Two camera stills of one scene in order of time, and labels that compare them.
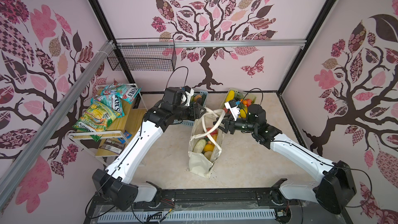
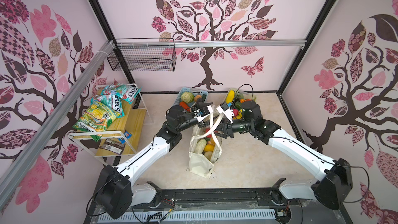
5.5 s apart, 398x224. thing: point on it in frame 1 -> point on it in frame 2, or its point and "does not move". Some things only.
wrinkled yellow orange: (209, 147) does not move
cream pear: (208, 154) does not move
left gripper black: (194, 111) -> (203, 124)
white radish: (199, 146) does not move
